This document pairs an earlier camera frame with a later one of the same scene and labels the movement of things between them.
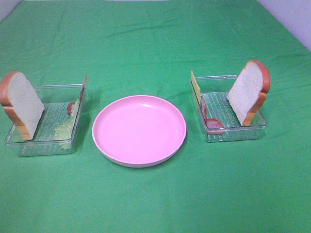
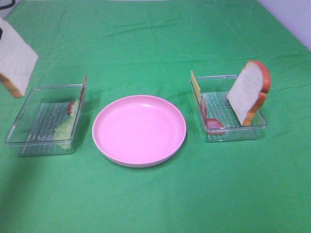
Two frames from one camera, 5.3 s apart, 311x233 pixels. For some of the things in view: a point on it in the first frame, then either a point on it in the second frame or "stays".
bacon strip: [71, 104] stays
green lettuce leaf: [65, 132] stays
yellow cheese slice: [195, 85] stays
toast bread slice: [25, 107] -> [18, 60]
